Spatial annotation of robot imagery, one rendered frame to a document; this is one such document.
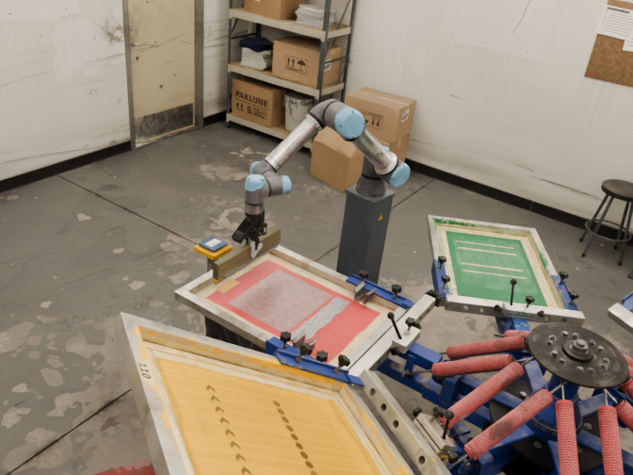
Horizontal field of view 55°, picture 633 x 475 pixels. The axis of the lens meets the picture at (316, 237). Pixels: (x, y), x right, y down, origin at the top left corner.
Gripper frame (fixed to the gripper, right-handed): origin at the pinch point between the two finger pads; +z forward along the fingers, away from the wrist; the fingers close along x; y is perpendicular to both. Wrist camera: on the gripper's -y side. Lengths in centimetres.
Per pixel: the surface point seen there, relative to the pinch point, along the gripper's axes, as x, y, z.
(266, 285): -7.8, 3.4, 13.8
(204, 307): -2.8, -29.1, 10.2
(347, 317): -46.5, 8.3, 13.9
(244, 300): -8.0, -11.2, 13.7
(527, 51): 8, 380, -30
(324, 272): -23.4, 25.2, 11.0
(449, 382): -98, -8, 6
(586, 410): -140, 12, 7
